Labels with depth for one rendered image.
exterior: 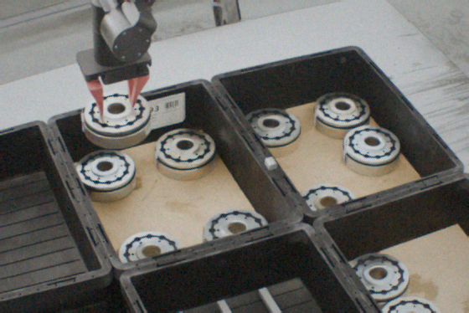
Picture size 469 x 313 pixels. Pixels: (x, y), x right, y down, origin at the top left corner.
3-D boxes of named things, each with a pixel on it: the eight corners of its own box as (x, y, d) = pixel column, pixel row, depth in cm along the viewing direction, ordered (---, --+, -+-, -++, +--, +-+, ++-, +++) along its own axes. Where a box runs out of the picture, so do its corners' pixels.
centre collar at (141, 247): (131, 247, 167) (131, 244, 167) (161, 239, 169) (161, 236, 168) (141, 268, 164) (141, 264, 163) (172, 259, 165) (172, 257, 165)
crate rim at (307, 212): (207, 87, 192) (207, 76, 191) (357, 53, 201) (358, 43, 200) (306, 231, 164) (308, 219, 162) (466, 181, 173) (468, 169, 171)
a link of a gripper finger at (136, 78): (152, 115, 162) (150, 63, 156) (106, 126, 160) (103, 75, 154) (139, 89, 167) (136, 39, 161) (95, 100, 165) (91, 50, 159)
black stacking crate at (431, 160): (208, 131, 198) (208, 79, 191) (353, 95, 207) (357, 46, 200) (304, 274, 170) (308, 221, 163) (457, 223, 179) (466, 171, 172)
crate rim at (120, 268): (45, 128, 183) (44, 117, 182) (206, 87, 192) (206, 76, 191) (116, 284, 154) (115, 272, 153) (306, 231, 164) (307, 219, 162)
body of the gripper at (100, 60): (152, 69, 157) (152, 28, 152) (86, 85, 154) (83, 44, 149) (140, 46, 162) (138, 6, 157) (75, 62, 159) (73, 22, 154)
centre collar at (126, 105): (96, 105, 164) (96, 102, 164) (127, 98, 166) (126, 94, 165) (105, 125, 161) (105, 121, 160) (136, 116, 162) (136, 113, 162)
